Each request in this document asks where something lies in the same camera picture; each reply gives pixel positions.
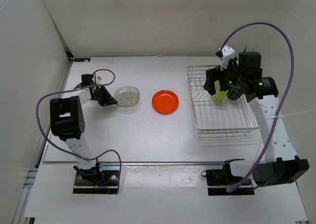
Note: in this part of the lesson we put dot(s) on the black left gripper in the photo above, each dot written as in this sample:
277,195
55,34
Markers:
108,100

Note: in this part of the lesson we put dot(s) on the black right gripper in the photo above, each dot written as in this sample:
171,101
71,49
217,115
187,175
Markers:
213,75

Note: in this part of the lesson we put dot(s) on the smoky grey glass plate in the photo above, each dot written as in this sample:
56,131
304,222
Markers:
127,96

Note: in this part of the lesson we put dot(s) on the lime green plastic plate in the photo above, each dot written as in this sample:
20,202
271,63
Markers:
219,95

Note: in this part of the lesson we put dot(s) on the black plastic plate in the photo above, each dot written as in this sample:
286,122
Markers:
234,93

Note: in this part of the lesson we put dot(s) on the orange plastic plate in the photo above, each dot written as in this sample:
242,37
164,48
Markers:
165,102

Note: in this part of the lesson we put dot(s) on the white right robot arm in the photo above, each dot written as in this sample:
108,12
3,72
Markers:
278,163

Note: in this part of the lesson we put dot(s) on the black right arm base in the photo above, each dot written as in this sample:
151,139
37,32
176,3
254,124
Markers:
219,180

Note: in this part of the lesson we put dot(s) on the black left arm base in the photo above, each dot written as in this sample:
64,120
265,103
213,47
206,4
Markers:
102,182

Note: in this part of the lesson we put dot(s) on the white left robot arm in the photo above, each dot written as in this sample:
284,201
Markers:
67,120

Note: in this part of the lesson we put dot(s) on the dark blue table label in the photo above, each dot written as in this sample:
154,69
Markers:
82,59

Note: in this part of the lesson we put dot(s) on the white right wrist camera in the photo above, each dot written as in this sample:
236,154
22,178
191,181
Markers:
225,54

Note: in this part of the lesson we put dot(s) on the metal wire dish rack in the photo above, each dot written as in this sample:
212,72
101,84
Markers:
217,118

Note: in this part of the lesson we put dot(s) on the aluminium frame rail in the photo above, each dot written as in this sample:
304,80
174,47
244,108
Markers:
24,199

